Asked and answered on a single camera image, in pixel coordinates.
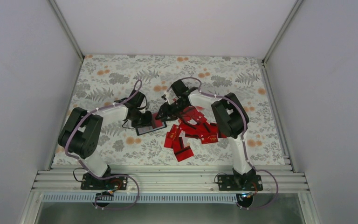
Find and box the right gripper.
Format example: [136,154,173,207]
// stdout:
[156,99,188,122]

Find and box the black leather card holder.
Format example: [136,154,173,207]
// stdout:
[135,121,167,136]

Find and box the red VIP card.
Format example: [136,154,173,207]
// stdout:
[200,133,219,144]
[164,125,182,148]

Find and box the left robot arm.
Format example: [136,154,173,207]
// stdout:
[58,90,152,189]

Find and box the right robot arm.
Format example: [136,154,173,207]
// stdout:
[156,78,255,190]

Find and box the red card front bottom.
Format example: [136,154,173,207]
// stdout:
[172,137,194,162]

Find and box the floral patterned table mat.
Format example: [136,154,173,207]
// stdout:
[67,55,284,166]

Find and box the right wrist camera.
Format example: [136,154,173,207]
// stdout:
[161,90,176,105]

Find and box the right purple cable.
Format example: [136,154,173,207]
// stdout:
[174,77,279,211]

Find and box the purple cable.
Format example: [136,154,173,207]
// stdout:
[65,79,143,211]
[174,77,279,211]

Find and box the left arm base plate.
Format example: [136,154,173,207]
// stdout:
[80,173,128,190]

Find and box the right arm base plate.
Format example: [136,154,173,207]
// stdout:
[215,174,263,191]

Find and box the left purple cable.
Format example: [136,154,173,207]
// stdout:
[65,79,143,211]

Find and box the aluminium rail frame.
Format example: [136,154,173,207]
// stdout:
[31,158,310,193]

